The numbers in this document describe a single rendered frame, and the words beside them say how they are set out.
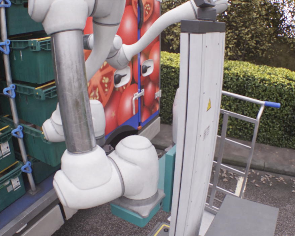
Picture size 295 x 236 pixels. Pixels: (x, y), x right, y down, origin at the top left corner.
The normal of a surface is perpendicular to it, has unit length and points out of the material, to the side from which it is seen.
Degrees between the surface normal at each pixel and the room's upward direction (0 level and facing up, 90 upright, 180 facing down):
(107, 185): 65
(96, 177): 77
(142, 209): 15
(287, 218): 0
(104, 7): 119
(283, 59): 55
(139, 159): 60
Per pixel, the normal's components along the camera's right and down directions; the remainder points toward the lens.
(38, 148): -0.44, 0.35
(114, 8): 0.46, 0.66
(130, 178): 0.45, 0.14
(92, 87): 0.90, 0.17
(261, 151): -0.06, -0.86
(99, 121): 0.71, 0.26
